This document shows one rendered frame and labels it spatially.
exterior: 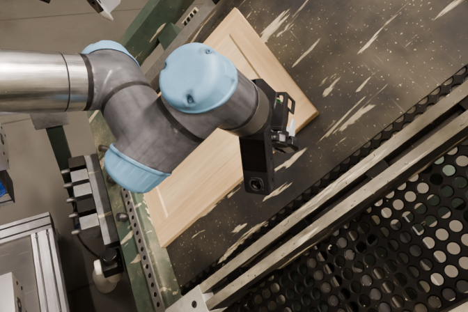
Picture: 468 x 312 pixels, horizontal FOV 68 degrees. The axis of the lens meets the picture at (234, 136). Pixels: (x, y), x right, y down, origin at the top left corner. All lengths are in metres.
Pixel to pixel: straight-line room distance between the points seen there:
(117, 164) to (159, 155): 0.05
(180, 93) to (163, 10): 0.99
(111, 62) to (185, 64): 0.15
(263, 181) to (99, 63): 0.28
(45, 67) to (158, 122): 0.15
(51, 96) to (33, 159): 1.96
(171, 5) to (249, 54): 0.47
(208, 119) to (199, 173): 0.57
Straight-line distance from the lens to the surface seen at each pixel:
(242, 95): 0.40
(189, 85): 0.36
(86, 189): 1.29
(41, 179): 2.31
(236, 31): 1.02
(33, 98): 0.45
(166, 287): 0.98
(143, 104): 0.43
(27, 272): 1.83
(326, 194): 0.68
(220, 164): 0.91
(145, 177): 0.42
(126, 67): 0.49
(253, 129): 0.46
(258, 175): 0.54
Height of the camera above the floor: 1.84
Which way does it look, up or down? 48 degrees down
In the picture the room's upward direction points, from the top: 15 degrees clockwise
